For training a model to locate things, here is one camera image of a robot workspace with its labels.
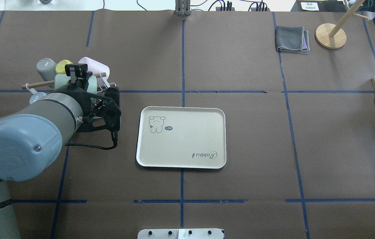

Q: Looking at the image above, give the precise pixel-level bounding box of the aluminium frame post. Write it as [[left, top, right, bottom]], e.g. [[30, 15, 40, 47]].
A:
[[175, 0, 191, 16]]

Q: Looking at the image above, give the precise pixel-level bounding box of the wooden mug tree stand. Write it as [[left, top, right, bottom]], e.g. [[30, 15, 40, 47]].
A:
[[315, 0, 368, 49]]

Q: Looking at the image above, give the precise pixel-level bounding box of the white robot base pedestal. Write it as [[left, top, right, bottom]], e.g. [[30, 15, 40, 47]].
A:
[[137, 228, 225, 239]]

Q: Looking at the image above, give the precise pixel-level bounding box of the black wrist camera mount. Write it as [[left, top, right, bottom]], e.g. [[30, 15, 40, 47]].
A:
[[65, 63, 122, 132]]

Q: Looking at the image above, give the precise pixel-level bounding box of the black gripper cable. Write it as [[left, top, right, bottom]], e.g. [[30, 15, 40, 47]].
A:
[[64, 131, 119, 150]]

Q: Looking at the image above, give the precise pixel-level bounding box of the cream rabbit tray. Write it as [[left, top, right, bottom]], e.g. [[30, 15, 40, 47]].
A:
[[136, 106, 227, 169]]

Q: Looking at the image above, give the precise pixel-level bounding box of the yellow plastic cup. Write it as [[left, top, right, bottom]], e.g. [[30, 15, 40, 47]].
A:
[[55, 59, 73, 75]]

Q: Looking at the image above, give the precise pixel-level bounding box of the black box with label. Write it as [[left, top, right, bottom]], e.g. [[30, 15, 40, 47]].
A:
[[290, 0, 346, 12]]

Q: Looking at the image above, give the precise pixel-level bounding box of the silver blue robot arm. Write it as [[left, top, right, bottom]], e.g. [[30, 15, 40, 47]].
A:
[[0, 64, 97, 239]]

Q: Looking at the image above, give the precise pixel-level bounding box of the grey folded cloth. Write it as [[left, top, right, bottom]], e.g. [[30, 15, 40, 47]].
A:
[[274, 26, 310, 55]]

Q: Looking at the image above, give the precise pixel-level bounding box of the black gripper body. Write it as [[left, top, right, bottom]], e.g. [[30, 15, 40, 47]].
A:
[[53, 79, 103, 115]]

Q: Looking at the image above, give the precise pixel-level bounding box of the white wire cup rack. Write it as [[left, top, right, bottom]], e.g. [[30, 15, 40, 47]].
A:
[[22, 72, 116, 94]]

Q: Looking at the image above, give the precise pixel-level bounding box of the green plastic cup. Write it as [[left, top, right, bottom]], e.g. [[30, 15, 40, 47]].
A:
[[54, 74, 97, 94]]

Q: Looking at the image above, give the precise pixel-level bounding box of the pink plastic cup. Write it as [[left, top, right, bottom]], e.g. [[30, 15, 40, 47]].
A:
[[77, 56, 110, 81]]

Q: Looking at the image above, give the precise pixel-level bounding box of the grey plastic cup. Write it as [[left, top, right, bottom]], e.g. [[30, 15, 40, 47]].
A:
[[36, 58, 57, 81]]

